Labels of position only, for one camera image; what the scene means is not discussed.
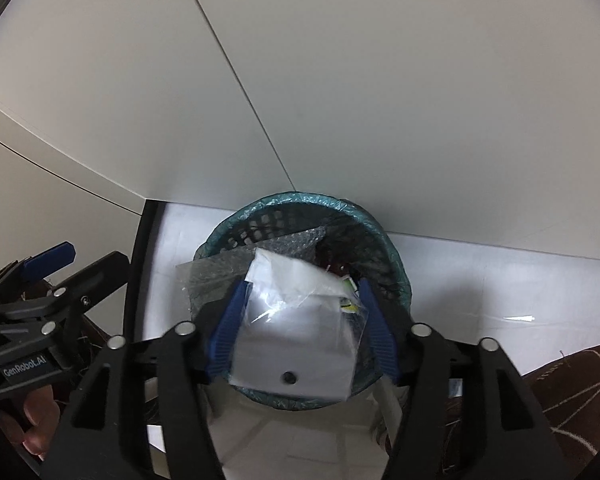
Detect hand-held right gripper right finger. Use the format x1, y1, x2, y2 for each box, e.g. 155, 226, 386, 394
357, 279, 573, 480

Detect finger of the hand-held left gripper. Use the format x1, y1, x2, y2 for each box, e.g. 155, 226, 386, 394
0, 242, 77, 311
0, 251, 132, 361

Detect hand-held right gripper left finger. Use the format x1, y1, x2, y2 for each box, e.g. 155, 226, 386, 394
40, 280, 253, 480

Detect black trash bin teal liner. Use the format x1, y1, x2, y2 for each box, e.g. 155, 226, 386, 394
194, 191, 412, 413

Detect clear zip bag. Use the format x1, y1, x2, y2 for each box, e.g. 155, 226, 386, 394
175, 247, 371, 403

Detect clear bubble wrap sheet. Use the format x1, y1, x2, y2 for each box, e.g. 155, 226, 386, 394
225, 226, 328, 266

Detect person's left hand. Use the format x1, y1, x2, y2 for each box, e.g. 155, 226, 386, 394
0, 385, 63, 461

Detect person's brown patterned trousers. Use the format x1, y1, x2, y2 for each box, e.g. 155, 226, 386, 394
522, 344, 600, 480

